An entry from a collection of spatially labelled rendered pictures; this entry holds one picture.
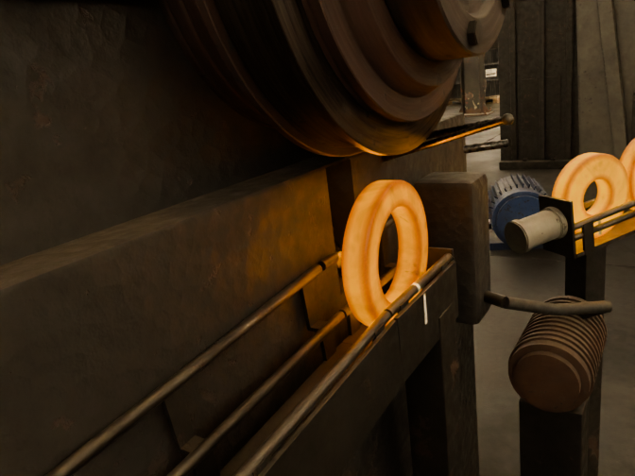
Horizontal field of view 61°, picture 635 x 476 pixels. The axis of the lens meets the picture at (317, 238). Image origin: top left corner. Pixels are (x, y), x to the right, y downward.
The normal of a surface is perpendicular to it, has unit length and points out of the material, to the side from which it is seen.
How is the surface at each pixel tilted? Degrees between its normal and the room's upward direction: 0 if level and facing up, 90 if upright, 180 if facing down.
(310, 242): 90
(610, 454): 0
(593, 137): 90
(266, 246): 90
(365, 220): 47
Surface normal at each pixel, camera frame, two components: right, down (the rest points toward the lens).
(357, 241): -0.52, -0.20
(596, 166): 0.36, 0.23
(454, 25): 0.83, 0.07
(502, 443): -0.12, -0.95
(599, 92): -0.73, 0.29
